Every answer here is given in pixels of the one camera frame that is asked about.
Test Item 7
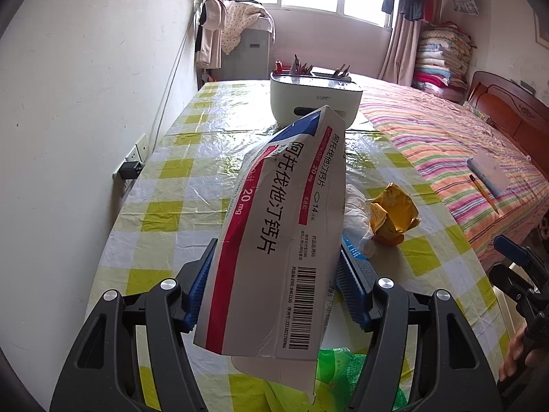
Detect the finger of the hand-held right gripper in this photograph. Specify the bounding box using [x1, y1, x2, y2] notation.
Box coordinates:
[493, 235, 549, 276]

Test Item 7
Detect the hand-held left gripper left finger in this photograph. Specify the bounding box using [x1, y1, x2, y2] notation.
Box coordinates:
[49, 238, 219, 412]

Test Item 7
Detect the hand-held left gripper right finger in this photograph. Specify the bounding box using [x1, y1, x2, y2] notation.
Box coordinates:
[337, 237, 500, 412]

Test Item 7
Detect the white plastic bag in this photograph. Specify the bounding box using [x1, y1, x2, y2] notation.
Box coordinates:
[342, 184, 375, 259]

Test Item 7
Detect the red and white medicine box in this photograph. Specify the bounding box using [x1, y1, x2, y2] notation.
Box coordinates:
[193, 106, 347, 404]

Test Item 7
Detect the person's right hand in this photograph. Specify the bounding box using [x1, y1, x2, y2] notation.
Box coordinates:
[499, 324, 549, 384]

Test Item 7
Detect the yellow pencil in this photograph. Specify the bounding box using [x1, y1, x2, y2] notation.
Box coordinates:
[469, 174, 500, 214]

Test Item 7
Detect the light blue notebook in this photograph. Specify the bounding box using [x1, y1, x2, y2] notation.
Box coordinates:
[466, 150, 509, 199]

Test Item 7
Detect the yellow snack wrapper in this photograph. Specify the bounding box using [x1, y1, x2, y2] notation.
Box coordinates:
[370, 182, 423, 246]

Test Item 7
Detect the green plastic bag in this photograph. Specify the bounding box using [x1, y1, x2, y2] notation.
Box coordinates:
[262, 347, 409, 412]

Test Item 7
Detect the bed with striped sheet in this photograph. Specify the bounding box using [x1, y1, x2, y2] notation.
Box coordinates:
[356, 81, 549, 267]

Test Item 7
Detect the wooden headboard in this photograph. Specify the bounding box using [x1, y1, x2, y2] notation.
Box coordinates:
[463, 71, 549, 161]

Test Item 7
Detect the floral cloth by headboard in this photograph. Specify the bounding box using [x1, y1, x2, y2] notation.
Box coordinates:
[463, 101, 490, 122]

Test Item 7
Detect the black plug adapter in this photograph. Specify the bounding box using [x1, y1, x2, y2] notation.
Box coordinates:
[119, 161, 145, 180]

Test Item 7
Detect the white desk organizer box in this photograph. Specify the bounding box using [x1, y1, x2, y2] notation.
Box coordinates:
[269, 71, 363, 132]

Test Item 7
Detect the stack of folded quilts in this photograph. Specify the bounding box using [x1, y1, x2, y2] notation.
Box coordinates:
[411, 21, 476, 104]

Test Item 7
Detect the bunch of pens in organizer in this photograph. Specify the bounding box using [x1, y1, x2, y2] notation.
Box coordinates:
[274, 54, 353, 81]

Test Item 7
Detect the pink curtain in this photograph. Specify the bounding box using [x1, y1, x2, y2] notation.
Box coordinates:
[379, 9, 424, 92]

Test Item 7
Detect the grey white cabinet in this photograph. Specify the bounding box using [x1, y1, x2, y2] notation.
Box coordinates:
[221, 26, 274, 82]

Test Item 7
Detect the pile of clothes on cabinet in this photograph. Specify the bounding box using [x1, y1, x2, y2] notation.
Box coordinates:
[194, 0, 276, 70]

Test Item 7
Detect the white wall cable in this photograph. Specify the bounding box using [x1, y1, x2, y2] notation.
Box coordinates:
[150, 26, 196, 156]

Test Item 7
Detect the wall picture frame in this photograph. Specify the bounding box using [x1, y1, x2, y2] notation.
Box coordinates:
[534, 9, 549, 50]

